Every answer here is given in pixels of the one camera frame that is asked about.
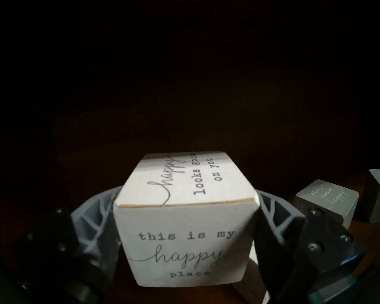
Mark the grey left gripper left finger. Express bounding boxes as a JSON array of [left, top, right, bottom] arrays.
[[13, 186, 124, 276]]

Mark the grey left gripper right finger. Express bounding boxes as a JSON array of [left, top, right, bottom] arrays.
[[253, 189, 368, 304]]

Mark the white this is my happy place cube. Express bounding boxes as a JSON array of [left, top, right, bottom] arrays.
[[113, 151, 261, 288]]

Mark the white happy place pattern cube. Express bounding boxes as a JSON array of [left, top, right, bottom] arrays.
[[231, 242, 271, 304]]

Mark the grey live life happy cube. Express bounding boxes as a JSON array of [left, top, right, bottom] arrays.
[[293, 179, 360, 229]]

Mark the cherry wood cube bookcase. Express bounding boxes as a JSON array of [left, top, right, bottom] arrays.
[[0, 0, 380, 304]]

